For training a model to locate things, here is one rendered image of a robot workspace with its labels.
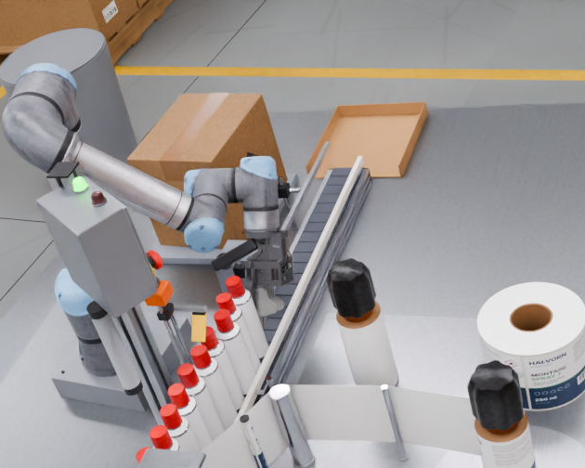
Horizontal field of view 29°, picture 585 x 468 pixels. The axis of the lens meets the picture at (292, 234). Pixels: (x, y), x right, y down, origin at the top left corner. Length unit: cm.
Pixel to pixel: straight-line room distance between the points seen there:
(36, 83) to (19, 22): 385
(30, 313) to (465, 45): 288
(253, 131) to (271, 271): 56
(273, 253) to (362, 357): 33
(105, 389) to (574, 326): 101
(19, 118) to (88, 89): 239
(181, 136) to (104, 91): 189
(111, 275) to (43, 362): 82
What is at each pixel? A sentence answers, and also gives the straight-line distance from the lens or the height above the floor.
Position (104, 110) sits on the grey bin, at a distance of 467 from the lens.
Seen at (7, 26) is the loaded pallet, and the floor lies 26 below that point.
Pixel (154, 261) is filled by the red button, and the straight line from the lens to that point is 201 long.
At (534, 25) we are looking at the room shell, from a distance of 529.
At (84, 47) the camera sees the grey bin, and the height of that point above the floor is 62.
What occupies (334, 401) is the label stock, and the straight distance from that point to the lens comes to 207.
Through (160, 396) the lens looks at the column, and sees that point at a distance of 233.
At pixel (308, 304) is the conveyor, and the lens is 253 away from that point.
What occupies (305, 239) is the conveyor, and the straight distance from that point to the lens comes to 271.
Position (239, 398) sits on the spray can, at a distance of 231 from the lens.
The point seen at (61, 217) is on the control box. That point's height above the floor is 147.
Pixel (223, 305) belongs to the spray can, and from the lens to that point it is 227.
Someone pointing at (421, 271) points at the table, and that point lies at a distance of 261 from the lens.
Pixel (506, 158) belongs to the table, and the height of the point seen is 83.
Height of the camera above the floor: 246
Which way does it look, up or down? 35 degrees down
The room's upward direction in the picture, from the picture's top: 17 degrees counter-clockwise
